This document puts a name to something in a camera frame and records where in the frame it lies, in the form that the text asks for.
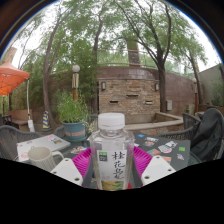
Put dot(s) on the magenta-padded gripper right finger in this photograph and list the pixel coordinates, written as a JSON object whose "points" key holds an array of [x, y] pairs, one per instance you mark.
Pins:
{"points": [[156, 168]]}

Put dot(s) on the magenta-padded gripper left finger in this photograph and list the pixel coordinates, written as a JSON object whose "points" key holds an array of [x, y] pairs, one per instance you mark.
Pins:
{"points": [[68, 170]]}

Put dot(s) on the clear white-capped drink bottle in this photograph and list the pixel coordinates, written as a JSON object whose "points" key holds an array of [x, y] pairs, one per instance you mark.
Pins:
{"points": [[111, 153]]}

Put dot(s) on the small colourful photo card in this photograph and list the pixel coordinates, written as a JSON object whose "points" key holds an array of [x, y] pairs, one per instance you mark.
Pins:
{"points": [[78, 150]]}

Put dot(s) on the black laptop with stickers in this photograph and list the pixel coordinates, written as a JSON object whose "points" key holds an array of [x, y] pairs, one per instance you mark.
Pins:
{"points": [[173, 150]]}

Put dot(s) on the white ribbed mug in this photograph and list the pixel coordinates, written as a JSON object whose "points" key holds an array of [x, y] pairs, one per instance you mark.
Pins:
{"points": [[41, 158]]}

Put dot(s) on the flat round red coaster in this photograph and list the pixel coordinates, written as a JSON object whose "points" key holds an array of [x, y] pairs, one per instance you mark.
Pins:
{"points": [[128, 186]]}

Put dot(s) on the silver laptop with stickers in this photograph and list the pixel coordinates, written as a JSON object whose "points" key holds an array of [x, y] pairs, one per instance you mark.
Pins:
{"points": [[40, 145]]}

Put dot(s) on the blue yellow striped cone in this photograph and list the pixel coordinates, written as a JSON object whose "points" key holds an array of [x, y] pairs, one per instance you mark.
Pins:
{"points": [[46, 120]]}

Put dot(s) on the green plant in teal pot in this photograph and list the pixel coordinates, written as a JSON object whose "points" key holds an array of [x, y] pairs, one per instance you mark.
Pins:
{"points": [[72, 113]]}

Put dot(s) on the black backpack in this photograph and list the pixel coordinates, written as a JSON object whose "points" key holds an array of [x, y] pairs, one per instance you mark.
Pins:
{"points": [[210, 133]]}

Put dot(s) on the wooden bench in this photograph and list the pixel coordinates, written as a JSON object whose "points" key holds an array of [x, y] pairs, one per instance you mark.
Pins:
{"points": [[20, 121]]}

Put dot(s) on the orange patio umbrella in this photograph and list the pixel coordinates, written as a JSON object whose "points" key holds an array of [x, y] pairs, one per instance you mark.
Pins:
{"points": [[11, 78]]}

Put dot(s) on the grey wall box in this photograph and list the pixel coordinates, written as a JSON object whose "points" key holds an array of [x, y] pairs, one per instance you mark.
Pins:
{"points": [[169, 105]]}

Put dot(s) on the wooden globe lamp post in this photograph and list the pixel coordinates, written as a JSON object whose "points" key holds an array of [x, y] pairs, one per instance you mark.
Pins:
{"points": [[194, 96], [76, 83]]}

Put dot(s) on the black wall lamp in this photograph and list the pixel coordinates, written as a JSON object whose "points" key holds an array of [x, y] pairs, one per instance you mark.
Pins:
{"points": [[156, 86], [103, 86]]}

